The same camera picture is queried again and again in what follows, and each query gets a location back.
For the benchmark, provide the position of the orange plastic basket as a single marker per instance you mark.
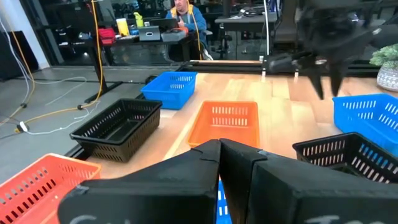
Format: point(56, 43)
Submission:
point(224, 135)
point(31, 186)

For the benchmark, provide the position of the black plastic basket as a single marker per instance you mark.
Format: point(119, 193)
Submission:
point(118, 132)
point(351, 152)

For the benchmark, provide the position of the red bag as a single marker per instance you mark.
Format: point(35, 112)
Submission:
point(107, 36)

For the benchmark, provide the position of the potted green plant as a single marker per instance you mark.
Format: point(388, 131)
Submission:
point(388, 77)

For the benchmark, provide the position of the black cabinet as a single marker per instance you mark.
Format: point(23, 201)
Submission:
point(18, 56)

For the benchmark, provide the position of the pale yellow container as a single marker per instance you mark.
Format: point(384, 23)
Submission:
point(122, 28)

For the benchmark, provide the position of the grey office desk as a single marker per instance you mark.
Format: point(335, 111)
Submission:
point(245, 21)

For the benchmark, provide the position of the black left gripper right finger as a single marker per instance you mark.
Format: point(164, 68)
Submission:
point(295, 193)

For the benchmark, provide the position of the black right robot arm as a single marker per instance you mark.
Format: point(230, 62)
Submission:
point(387, 35)

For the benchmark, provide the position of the white power plug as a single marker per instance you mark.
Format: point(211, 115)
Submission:
point(22, 127)

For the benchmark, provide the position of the grey case with orange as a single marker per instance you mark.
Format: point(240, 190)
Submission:
point(172, 35)

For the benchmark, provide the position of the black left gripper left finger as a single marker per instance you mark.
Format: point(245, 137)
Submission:
point(155, 199)

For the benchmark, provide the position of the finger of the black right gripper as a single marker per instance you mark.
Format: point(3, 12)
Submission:
point(337, 79)
point(316, 82)

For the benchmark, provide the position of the dark laptop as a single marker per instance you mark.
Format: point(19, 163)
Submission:
point(163, 24)

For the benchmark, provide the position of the black metal stand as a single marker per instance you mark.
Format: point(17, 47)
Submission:
point(105, 91)

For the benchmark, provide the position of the grey storage box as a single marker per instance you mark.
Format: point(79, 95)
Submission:
point(149, 33)

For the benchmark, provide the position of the person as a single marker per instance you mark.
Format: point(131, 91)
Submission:
point(186, 18)

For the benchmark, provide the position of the white vertical pole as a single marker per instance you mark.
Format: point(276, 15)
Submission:
point(266, 31)

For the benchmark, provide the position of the blue plastic basket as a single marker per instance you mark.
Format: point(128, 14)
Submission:
point(367, 127)
point(161, 98)
point(221, 208)

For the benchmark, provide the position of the black office desk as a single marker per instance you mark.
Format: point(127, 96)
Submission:
point(130, 40)

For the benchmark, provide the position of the yellow-green bottle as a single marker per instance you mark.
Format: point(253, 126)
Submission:
point(138, 20)

